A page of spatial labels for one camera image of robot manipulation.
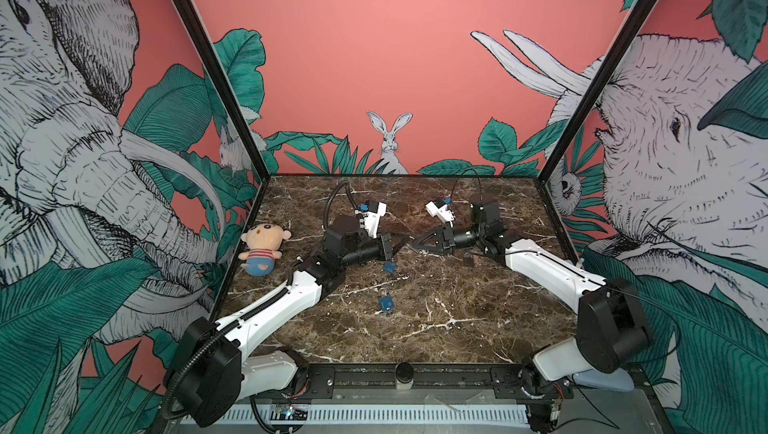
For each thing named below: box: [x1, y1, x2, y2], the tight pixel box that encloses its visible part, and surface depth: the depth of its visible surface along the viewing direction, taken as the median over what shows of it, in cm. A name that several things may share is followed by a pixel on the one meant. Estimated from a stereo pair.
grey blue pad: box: [572, 367, 635, 392], surface depth 74 cm
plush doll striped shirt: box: [238, 222, 292, 277], surface depth 95 cm
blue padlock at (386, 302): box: [380, 296, 395, 311], surface depth 89 cm
